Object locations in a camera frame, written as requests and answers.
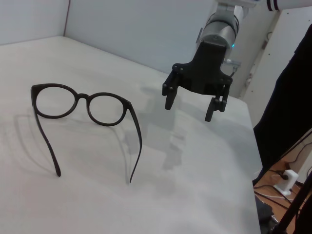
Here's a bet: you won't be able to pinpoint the right gripper cable with connector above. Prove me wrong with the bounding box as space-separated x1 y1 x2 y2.
223 58 242 78

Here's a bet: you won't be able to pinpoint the black round glasses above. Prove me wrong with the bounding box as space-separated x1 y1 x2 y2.
31 83 142 184

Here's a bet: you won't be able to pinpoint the black floor cable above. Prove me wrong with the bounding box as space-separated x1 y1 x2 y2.
253 184 302 209

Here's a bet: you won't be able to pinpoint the black tripod leg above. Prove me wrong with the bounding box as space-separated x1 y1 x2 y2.
273 180 312 234

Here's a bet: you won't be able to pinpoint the white floor cable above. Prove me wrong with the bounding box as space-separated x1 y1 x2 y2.
254 191 287 200

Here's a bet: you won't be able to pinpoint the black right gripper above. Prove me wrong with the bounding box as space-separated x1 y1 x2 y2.
161 41 234 122

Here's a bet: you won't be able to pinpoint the black fabric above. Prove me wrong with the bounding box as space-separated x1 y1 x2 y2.
252 24 312 186

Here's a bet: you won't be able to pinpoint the white power adapter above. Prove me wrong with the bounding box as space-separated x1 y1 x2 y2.
273 170 299 195

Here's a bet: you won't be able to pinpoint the black bag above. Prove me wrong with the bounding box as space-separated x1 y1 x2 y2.
255 201 280 234

